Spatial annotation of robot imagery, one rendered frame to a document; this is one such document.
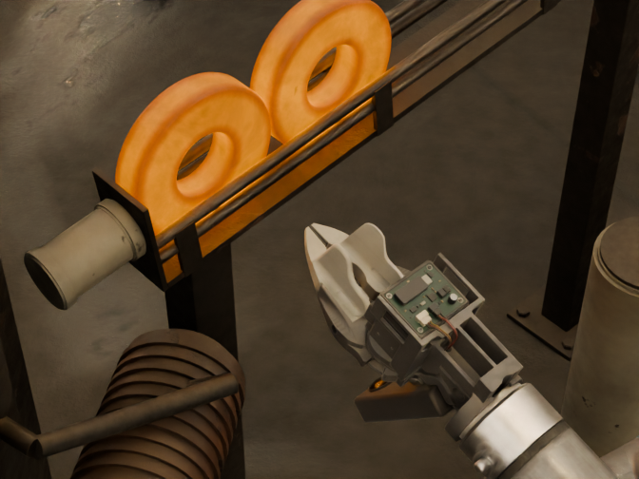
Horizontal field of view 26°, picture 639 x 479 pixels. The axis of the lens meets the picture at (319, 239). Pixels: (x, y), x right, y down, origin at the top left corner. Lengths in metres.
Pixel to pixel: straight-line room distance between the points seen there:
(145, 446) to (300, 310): 0.85
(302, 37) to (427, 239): 0.97
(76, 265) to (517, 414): 0.39
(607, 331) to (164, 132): 0.54
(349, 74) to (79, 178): 1.04
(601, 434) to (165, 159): 0.64
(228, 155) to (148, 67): 1.26
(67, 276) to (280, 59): 0.27
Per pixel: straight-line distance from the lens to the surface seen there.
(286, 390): 1.97
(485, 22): 1.43
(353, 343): 1.10
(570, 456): 1.06
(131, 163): 1.19
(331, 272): 1.12
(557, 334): 2.05
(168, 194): 1.22
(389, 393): 1.14
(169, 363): 1.31
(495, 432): 1.06
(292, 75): 1.26
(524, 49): 2.57
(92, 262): 1.20
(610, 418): 1.57
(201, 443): 1.27
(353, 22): 1.29
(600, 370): 1.52
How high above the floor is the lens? 1.53
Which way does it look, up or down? 45 degrees down
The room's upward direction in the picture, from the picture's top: straight up
